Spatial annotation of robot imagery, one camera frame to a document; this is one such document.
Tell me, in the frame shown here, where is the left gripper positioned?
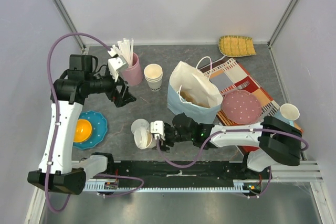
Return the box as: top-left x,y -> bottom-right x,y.
86,68 -> 137,107

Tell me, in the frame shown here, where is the blue white paper bag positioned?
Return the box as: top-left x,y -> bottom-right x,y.
167,61 -> 223,124

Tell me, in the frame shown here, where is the white paper coffee cup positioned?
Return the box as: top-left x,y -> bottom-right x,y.
146,132 -> 156,149

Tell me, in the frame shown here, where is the brown cardboard cup carrier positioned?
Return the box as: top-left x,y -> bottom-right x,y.
180,91 -> 210,108

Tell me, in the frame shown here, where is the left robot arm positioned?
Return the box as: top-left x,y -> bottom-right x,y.
27,55 -> 136,195

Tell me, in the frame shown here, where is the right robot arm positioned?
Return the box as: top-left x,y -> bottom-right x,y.
150,113 -> 308,179

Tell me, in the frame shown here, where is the pink straw holder cup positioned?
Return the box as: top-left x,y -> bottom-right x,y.
121,53 -> 143,86

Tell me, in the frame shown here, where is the white plastic cup lid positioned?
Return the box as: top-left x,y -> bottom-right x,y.
131,119 -> 150,134

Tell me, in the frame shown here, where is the stack of paper cups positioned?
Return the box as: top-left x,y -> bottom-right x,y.
144,63 -> 163,92

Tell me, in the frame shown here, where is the blue dotted plate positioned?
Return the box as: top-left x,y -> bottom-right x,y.
73,111 -> 108,150

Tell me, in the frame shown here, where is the bundle of wrapped straws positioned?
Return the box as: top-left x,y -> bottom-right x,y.
108,38 -> 134,67

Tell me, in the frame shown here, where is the orange bowl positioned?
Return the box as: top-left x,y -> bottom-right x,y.
73,119 -> 93,143

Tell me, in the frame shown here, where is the pink dotted plate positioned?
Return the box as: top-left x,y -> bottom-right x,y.
221,90 -> 262,125

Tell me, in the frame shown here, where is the yellow woven basket tray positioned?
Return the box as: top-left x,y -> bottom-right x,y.
218,35 -> 256,58

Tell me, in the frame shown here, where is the light blue mug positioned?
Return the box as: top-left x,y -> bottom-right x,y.
274,103 -> 300,127

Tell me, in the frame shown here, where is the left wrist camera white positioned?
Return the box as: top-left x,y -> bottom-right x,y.
108,56 -> 128,82

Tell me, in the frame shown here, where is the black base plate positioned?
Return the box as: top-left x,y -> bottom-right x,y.
112,161 -> 269,187

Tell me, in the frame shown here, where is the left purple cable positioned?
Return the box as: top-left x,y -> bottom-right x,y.
44,33 -> 145,213

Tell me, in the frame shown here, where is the pink handled fork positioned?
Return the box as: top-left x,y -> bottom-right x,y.
222,81 -> 250,95

